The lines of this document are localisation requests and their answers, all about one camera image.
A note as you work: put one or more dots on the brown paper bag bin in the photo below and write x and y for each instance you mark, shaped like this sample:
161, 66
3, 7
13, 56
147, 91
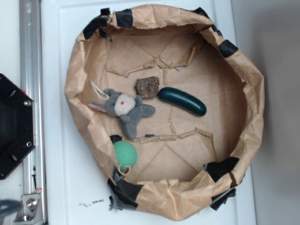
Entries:
185, 162

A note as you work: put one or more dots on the grey plush bunny toy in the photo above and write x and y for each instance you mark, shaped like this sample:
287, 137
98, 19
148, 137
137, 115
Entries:
130, 110

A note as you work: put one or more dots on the brown rough rock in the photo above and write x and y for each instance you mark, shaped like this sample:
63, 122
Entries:
147, 87

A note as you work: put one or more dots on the metal corner bracket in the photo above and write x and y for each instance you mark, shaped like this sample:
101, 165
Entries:
31, 212

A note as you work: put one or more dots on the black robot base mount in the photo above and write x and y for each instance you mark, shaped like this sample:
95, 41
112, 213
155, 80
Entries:
16, 126

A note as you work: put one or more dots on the aluminium extrusion rail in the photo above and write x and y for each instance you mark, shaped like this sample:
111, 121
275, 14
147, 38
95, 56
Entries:
34, 175

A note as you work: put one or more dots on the white plastic tray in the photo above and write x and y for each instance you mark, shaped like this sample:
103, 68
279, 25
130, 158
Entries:
76, 191

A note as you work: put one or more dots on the green dimpled ball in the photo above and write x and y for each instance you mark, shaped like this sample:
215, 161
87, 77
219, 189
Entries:
126, 154

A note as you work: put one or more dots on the dark green toy cucumber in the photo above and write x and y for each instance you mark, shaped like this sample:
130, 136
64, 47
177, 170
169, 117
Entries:
183, 100

